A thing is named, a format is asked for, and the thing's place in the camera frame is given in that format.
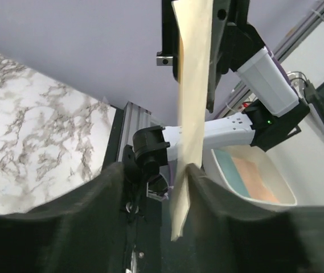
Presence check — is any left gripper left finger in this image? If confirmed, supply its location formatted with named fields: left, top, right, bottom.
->
left=0, top=163, right=124, bottom=272

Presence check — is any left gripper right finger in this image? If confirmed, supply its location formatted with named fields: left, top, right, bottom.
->
left=187, top=164, right=324, bottom=272

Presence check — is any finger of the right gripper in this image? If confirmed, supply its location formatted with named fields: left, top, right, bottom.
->
left=156, top=0, right=179, bottom=81
left=206, top=0, right=250, bottom=112

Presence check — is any white storage bin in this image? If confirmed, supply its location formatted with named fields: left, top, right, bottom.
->
left=203, top=146, right=297, bottom=211

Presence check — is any aluminium frame rail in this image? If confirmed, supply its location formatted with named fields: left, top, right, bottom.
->
left=117, top=101, right=151, bottom=161

